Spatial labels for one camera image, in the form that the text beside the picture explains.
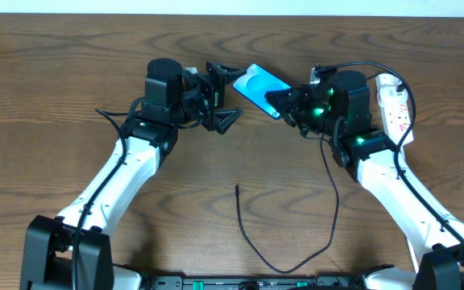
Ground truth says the black USB charging cable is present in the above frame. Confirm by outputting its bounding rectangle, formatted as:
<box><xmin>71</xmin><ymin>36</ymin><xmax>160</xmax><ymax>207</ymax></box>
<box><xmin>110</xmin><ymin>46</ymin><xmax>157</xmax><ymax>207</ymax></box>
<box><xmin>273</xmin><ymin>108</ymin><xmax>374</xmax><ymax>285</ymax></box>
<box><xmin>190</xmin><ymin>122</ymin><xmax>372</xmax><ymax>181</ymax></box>
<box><xmin>234</xmin><ymin>72</ymin><xmax>406</xmax><ymax>276</ymax></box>

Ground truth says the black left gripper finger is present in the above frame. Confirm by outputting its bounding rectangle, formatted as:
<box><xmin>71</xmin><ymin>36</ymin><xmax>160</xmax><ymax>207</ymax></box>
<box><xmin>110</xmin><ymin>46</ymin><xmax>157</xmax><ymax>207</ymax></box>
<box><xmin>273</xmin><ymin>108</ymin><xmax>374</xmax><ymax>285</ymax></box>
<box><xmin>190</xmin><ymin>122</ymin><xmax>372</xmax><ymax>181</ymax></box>
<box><xmin>206</xmin><ymin>62</ymin><xmax>247</xmax><ymax>85</ymax></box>
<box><xmin>213</xmin><ymin>109</ymin><xmax>243</xmax><ymax>135</ymax></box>

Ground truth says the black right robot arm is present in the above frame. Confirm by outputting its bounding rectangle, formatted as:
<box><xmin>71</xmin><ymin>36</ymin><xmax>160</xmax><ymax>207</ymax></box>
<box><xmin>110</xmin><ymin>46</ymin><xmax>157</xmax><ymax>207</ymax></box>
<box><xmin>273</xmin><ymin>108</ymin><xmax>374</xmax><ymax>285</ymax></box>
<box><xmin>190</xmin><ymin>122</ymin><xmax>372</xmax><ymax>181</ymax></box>
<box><xmin>265</xmin><ymin>70</ymin><xmax>464</xmax><ymax>289</ymax></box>

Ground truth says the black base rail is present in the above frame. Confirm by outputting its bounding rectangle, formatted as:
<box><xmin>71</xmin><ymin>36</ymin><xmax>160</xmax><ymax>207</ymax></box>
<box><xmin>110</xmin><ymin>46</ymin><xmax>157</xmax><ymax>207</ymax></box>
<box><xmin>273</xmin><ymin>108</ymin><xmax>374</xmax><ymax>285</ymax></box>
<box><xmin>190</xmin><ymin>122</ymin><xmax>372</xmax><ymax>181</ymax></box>
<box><xmin>110</xmin><ymin>275</ymin><xmax>366</xmax><ymax>290</ymax></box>

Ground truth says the blue Galaxy smartphone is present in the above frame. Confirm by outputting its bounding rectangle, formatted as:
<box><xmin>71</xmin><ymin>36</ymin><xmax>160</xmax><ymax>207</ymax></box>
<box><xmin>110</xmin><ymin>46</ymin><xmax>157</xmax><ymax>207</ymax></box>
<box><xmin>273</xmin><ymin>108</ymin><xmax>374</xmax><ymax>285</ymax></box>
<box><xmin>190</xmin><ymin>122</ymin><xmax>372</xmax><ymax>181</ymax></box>
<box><xmin>233</xmin><ymin>64</ymin><xmax>291</xmax><ymax>119</ymax></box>

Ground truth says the white power strip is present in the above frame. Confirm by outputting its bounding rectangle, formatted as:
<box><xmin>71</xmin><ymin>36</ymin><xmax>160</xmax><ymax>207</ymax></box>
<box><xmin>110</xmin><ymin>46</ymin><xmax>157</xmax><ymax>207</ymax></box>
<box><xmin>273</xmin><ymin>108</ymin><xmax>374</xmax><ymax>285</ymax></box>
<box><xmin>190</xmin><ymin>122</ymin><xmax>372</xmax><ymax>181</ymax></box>
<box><xmin>375</xmin><ymin>73</ymin><xmax>411</xmax><ymax>144</ymax></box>

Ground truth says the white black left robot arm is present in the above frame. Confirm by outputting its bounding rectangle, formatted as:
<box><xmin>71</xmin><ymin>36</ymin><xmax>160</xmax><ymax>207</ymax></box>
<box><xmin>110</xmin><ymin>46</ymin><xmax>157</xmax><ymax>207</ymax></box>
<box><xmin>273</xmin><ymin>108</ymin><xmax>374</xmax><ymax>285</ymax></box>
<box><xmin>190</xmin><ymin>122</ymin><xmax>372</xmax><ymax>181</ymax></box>
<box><xmin>19</xmin><ymin>58</ymin><xmax>246</xmax><ymax>289</ymax></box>

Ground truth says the white USB charger plug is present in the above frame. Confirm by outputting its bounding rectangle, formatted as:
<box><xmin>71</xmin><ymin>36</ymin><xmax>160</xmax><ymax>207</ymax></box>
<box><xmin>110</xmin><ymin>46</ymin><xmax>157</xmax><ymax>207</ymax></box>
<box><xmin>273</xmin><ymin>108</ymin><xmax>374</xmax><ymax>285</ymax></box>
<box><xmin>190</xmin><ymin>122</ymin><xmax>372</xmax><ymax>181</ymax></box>
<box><xmin>377</xmin><ymin>85</ymin><xmax>408</xmax><ymax>107</ymax></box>

